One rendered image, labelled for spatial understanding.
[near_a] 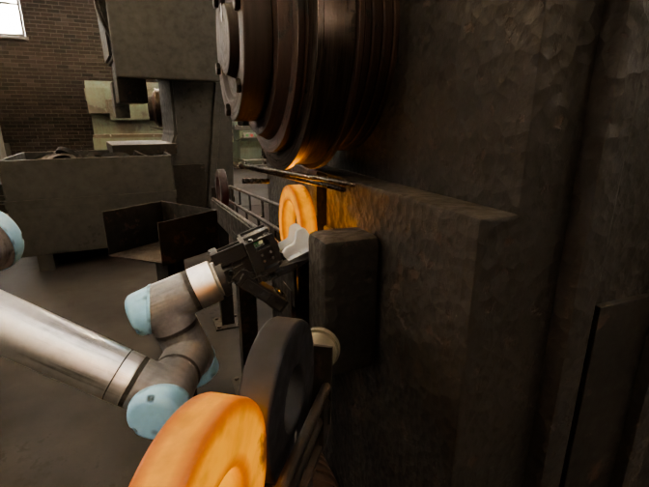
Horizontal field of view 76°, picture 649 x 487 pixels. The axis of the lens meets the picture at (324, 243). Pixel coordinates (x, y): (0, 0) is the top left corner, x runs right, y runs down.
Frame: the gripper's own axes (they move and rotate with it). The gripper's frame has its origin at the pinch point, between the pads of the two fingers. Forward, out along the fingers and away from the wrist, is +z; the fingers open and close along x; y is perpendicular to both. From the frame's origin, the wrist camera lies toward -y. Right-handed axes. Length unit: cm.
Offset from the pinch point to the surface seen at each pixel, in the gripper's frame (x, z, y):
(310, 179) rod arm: -1.1, 1.5, 12.8
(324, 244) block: -14.2, -3.6, 5.8
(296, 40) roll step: -6.9, 4.3, 34.4
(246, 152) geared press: 826, 134, -87
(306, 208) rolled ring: 5.2, 0.8, 6.2
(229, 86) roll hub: 19.3, -2.7, 31.6
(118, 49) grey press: 267, -20, 79
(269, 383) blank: -40.6, -19.4, 7.5
